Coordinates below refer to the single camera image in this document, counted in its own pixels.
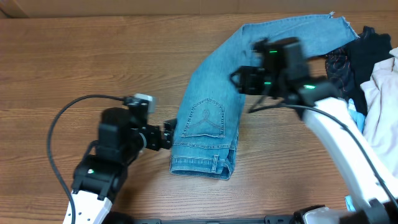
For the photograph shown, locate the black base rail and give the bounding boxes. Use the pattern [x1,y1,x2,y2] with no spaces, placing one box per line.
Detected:
[102,212,299,224]

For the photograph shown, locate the pale pink garment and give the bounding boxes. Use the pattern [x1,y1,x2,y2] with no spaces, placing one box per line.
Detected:
[361,48,397,177]

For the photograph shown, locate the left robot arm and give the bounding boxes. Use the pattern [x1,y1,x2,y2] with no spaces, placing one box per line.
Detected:
[64,108,177,223]

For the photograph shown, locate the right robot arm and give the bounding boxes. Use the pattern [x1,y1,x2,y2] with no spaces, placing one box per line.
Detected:
[230,37,397,223]

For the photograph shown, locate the light blue denim jeans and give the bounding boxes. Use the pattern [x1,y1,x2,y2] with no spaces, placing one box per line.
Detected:
[170,14,358,180]

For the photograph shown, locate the black patterned garment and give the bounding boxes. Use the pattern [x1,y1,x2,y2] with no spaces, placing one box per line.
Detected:
[325,26,392,115]

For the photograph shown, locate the light blue shirt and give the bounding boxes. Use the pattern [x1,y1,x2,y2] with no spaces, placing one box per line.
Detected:
[348,98,366,133]

